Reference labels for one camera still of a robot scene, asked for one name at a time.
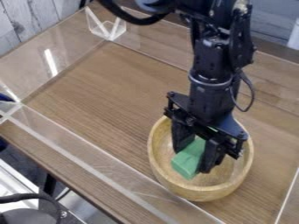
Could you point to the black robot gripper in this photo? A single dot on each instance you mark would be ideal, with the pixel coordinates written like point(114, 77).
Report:
point(204, 113)

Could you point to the green rectangular block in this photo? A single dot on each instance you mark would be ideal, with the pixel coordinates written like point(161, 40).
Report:
point(186, 161)

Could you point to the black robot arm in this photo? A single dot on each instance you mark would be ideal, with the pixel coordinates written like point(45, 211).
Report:
point(224, 48)

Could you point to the light wooden bowl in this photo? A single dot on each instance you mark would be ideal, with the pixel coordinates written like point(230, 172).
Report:
point(206, 187)

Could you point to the clear acrylic tray enclosure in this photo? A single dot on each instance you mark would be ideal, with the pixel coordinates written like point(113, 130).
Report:
point(86, 119)

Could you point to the black metal bracket with screw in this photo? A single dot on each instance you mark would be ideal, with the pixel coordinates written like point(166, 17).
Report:
point(67, 216)

